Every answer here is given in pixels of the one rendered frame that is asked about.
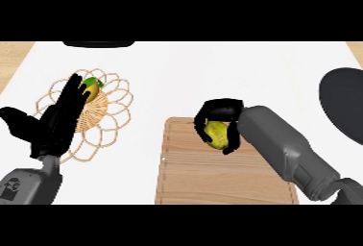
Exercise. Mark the wicker flower-shaped basket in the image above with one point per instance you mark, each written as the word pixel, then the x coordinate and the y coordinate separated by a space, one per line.
pixel 96 115

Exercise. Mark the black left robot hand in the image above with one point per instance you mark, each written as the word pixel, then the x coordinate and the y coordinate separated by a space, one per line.
pixel 60 123

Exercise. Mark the dark grey pan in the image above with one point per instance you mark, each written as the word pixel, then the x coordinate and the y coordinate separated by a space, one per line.
pixel 344 102

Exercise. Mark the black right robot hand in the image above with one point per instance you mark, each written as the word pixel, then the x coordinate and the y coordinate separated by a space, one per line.
pixel 222 109

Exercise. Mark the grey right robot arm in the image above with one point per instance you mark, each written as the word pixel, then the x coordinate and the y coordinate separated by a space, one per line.
pixel 288 153

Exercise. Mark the yellow and green mango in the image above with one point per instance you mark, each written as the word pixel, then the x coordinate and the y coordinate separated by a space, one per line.
pixel 93 86

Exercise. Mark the wooden cutting board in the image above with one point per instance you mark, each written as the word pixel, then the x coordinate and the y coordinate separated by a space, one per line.
pixel 222 173

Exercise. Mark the yellow-green pear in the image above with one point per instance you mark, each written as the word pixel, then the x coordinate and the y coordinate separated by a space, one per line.
pixel 217 135

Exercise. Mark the black rounded appliance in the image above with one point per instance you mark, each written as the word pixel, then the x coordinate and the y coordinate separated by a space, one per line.
pixel 98 44

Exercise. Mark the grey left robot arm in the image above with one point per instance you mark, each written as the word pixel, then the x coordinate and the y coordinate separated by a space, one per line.
pixel 30 185

